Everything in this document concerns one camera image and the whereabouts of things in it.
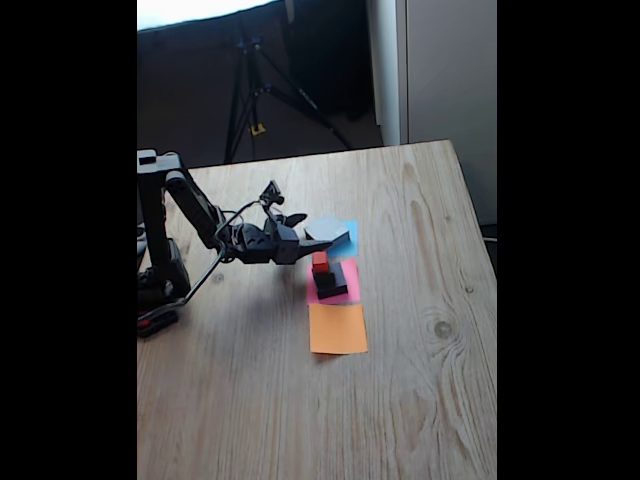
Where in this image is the pink paper sheet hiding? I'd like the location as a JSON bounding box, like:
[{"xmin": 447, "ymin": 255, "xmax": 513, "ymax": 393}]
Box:
[{"xmin": 305, "ymin": 258, "xmax": 362, "ymax": 307}]

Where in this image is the small wrist camera board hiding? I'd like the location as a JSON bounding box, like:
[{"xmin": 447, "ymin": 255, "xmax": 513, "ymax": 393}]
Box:
[{"xmin": 259, "ymin": 179, "xmax": 286, "ymax": 207}]

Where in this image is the blue paper sheet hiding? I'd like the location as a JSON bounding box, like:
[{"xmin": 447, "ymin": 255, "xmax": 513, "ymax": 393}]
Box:
[{"xmin": 319, "ymin": 219, "xmax": 360, "ymax": 259}]

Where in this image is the bright white light panel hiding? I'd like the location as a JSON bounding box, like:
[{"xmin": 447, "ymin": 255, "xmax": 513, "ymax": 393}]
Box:
[{"xmin": 137, "ymin": 0, "xmax": 281, "ymax": 32}]

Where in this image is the large grey block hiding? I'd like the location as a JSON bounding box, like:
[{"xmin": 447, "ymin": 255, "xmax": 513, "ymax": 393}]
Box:
[{"xmin": 303, "ymin": 215, "xmax": 351, "ymax": 247}]

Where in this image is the black camera cable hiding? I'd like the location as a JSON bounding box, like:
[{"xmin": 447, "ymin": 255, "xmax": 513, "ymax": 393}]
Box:
[{"xmin": 137, "ymin": 199, "xmax": 264, "ymax": 319}]

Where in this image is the medium dark block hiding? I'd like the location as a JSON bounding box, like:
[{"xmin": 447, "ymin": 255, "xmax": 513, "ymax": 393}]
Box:
[{"xmin": 313, "ymin": 262, "xmax": 349, "ymax": 300}]

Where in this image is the tall black tripod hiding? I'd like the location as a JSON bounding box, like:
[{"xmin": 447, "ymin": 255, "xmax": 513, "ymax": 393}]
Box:
[{"xmin": 223, "ymin": 29, "xmax": 356, "ymax": 164}]

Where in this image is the white cabinet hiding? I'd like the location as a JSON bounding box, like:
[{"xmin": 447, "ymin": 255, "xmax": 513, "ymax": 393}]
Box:
[{"xmin": 366, "ymin": 0, "xmax": 498, "ymax": 226}]

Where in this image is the orange paper sheet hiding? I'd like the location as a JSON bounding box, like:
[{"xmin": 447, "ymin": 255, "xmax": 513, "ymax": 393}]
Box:
[{"xmin": 308, "ymin": 302, "xmax": 370, "ymax": 355}]

